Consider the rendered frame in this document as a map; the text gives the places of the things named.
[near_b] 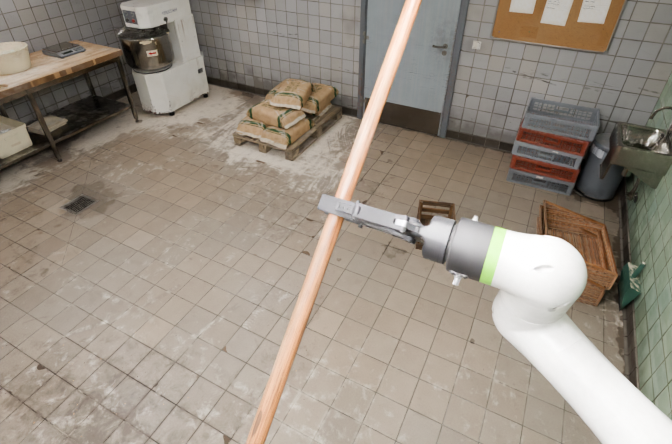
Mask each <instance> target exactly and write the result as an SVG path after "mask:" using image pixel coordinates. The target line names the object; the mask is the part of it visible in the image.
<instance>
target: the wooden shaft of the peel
mask: <svg viewBox="0 0 672 444"><path fill-rule="evenodd" d="M421 2H422V0H406V1H405V4H404V7H403V9H402V12H401V15H400V18H399V20H398V23H397V26H396V29H395V31H394V34H393V37H392V40H391V43H390V45H389V48H388V51H387V54H386V56H385V59H384V62H383V65H382V67H381V70H380V73H379V76H378V78H377V81H376V84H375V87H374V90H373V92H372V95H371V98H370V101H369V103H368V106H367V109H366V112H365V114H364V117H363V120H362V123H361V125H360V128H359V131H358V134H357V137H356V139H355V142H354V145H353V148H352V150H351V153H350V156H349V159H348V161H347V164H346V167H345V170H344V172H343V175H342V178H341V181H340V184H339V186H338V189H337V192H336V195H335V197H337V198H340V199H343V200H347V201H351V199H352V196H353V193H354V190H355V187H356V184H357V182H358V179H359V176H360V173H361V170H362V168H363V165H364V162H365V159H366V156H367V154H368V151H369V148H370V145H371V142H372V139H373V137H374V134H375V131H376V128H377V125H378V123H379V120H380V117H381V114H382V111H383V108H384V106H385V103H386V100H387V97H388V94H389V92H390V89H391V86H392V83H393V80H394V78H395V75H396V72H397V69H398V66H399V63H400V61H401V58H402V55H403V52H404V49H405V47H406V44H407V41H408V38H409V35H410V32H411V30H412V27H413V24H414V21H415V18H416V16H417V13H418V10H419V7H420V4H421ZM343 221H344V218H343V217H340V216H337V215H334V214H331V213H329V214H328V217H327V219H326V222H325V225H324V228H323V231H322V233H321V236H320V239H319V242H318V244H317V247H316V250H315V253H314V255H313V258H312V261H311V264H310V266H309V269H308V272H307V275H306V278H305V280H304V283H303V286H302V289H301V291H300V294H299V297H298V300H297V302H296V305H295V308H294V311H293V313H292V316H291V319H290V322H289V325H288V327H287V330H286V333H285V336H284V338H283V341H282V344H281V347H280V349H279V352H278V355H277V358H276V360H275V363H274V366H273V369H272V372H271V374H270V377H269V380H268V383H267V385H266V388H265V391H264V394H263V396H262V399H261V402H260V405H259V407H258V410H257V413H256V416H255V419H254V421H253V424H252V427H251V430H250V432H249V435H248V438H247V441H246V443H245V444H264V443H265V441H266V438H267V435H268V432H269V429H270V427H271V424H272V421H273V418H274V415H275V412H276V410H277V407H278V404H279V401H280V398H281V396H282V393H283V390H284V387H285V384H286V382H287V379H288V376H289V373H290V370H291V367H292V365H293V362H294V359H295V356H296V353H297V351H298V348H299V345H300V342H301V339H302V336H303V334H304V331H305V328H306V325H307V322H308V320H309V317H310V314H311V311H312V308H313V306H314V303H315V300H316V297H317V294H318V291H319V289H320V286H321V283H322V280H323V277H324V275H325V272H326V269H327V266H328V263H329V260H330V258H331V255H332V252H333V249H334V246H335V244H336V241H337V238H338V235H339V232H340V230H341V227H342V224H343Z"/></svg>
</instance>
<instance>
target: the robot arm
mask: <svg viewBox="0 0 672 444"><path fill-rule="evenodd" d="M317 209H318V210H321V211H324V213H325V214H327V215H328V214H329V213H331V214H334V215H337V216H340V217H343V218H344V220H346V221H349V222H352V223H355V224H359V225H358V227H359V228H361V229H362V228H363V225H365V226H366V227H367V228H372V229H375V230H378V231H381V232H384V233H387V234H390V235H392V236H394V237H396V238H399V239H402V240H405V241H406V242H408V243H410V244H415V243H416V241H417V242H420V243H424V244H423V247H422V256H423V257H424V258H425V259H428V260H431V261H434V262H437V263H440V264H444V263H445V261H446V271H448V272H450V273H451V274H452V275H453V274H454V281H453V284H454V285H457V286H459V283H460V280H461V278H464V279H468V278H469V279H472V280H475V281H478V282H481V283H484V284H487V285H490V286H493V287H495V288H498V289H500V290H499V292H498V294H497V295H496V297H495V299H494V301H493V305H492V311H493V313H492V317H493V321H494V324H495V326H496V328H497V329H498V331H499V332H500V333H501V335H502V336H503V337H504V338H506V339H507V340H508V341H509V342H510V343H511V344H512V345H513V346H514V347H515V348H516V349H517V350H518V351H519V352H520V353H522V354H523V355H524V356H525V357H526V358H527V359H528V360H529V361H530V362H531V363H532V364H533V365H534V367H535V368H536V369H537V370H538V371H539V372H540V373H541V374H542V375H543V376H544V377H545V378H546V379H547V380H548V381H549V382H550V383H551V384H552V386H553V387H554V388H555V389H556V390H557V391H558V392H559V393H560V394H561V395H562V397H563V398H564V399H565V400H566V401H567V402H568V403H569V405H570V406H571V407H572V408H573V409H574V410H575V412H576V413H577V414H578V415H579V416H580V417H581V419H582V420H583V421H584V422H585V423H586V425H587V426H588V427H589V428H590V430H591V431H592V432H593V433H594V434H595V436H596V437H597V438H598V439H599V441H600V442H601V443H602V444H672V420H670V419H669V418H668V417H667V416H666V415H665V414H664V413H663V412H662V411H660V410H659V409H658V408H657V407H656V406H655V405H654V404H653V403H652V402H651V401H650V400H648V399H647V398H646V397H645V396H644V395H643V394H642V393H641V392H640V391H639V390H638V389H637V388H636V387H635V386H634V385H633V384H632V383H631V382H630V381H629V380H627V379H626V378H625V377H624V376H623V375H622V374H621V373H620V372H619V371H618V370H617V369H616V368H615V367H614V366H613V365H612V364H611V363H610V361H609V360H608V359H607V358H606V357H605V356H604V355H603V354H602V353H601V352H600V351H599V350H598V349H597V348H596V347H595V346H594V345H593V344H592V342H591V341H590V340H589V339H588V338H587V337H586V336H585V335H584V334H583V333H582V331H581V330H580V329H579V328H578V327H577V326H576V325H575V323H574V322H573V321H572V320H571V319H570V318H569V316H568V315H567V314H566V312H567V311H568V309H569V308H570V307H571V306H572V304H573V303H574V302H575V301H576V300H577V299H578V298H579V297H580V296H581V294H582V293H583V291H584V289H585V287H586V284H587V268H586V264H585V262H584V259H583V258H582V256H581V254H580V253H579V252H578V251H577V250H576V249H575V248H574V247H573V246H572V245H571V244H569V243H568V242H566V241H564V240H562V239H560V238H557V237H553V236H546V235H533V234H525V233H520V232H515V231H511V230H507V229H503V228H500V227H496V226H493V225H489V224H485V223H482V222H478V216H474V217H473V219H472V220H471V219H468V218H464V217H462V218H461V219H460V220H459V222H458V224H457V225H456V220H452V219H449V218H445V217H442V216H438V215H436V216H434V217H433V218H432V219H431V221H430V225H429V226H425V225H422V224H421V222H419V221H420V220H418V219H416V218H413V217H408V216H407V215H399V214H395V213H391V212H388V211H384V210H381V209H377V208H374V207H370V206H366V205H363V204H361V203H360V201H359V200H357V201H356V203H354V202H350V201H347V200H343V199H340V198H337V197H333V196H330V195H327V194H322V196H321V199H320V202H319V204H318V207H317Z"/></svg>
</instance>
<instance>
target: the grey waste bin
mask: <svg viewBox="0 0 672 444"><path fill-rule="evenodd" d="M610 136H611V133H600V134H597V135H596V136H595V138H594V141H593V143H592V145H591V147H590V149H589V154H588V156H587V158H586V161H585V163H584V166H583V168H582V170H581V173H580V175H579V178H578V180H577V181H576V184H575V186H574V188H575V190H573V191H574V192H575V193H576V194H578V195H579V196H580V197H581V196H582V197H583V196H584V197H586V198H588V199H591V200H594V201H600V202H607V201H611V200H613V199H614V197H615V193H616V191H617V189H618V187H619V185H620V183H621V181H622V179H623V177H624V176H622V175H621V173H622V171H623V169H624V167H623V166H618V165H614V164H612V165H611V167H610V169H609V170H608V172H607V174H606V176H605V177H604V179H599V171H600V164H602V162H603V160H604V158H605V157H606V155H607V153H608V151H609V138H610Z"/></svg>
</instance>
